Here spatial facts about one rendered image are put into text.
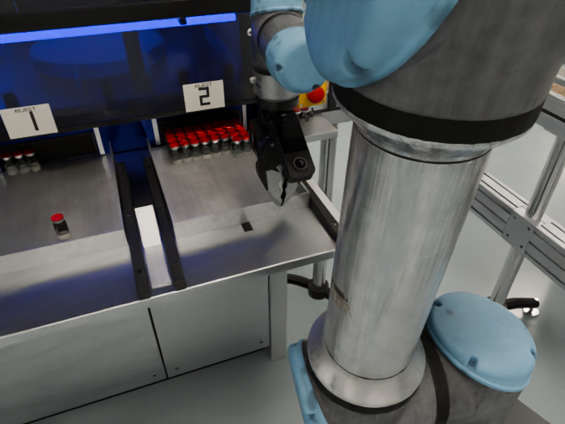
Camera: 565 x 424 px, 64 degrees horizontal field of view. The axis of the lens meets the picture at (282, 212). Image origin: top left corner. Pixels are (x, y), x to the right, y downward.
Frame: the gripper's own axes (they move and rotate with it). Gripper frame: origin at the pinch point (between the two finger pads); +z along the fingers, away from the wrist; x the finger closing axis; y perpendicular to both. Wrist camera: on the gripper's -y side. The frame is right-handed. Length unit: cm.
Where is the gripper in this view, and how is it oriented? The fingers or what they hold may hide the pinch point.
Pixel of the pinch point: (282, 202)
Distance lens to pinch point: 83.1
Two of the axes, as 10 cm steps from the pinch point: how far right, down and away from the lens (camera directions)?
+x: -9.4, 2.1, -2.8
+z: 0.0, 8.0, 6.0
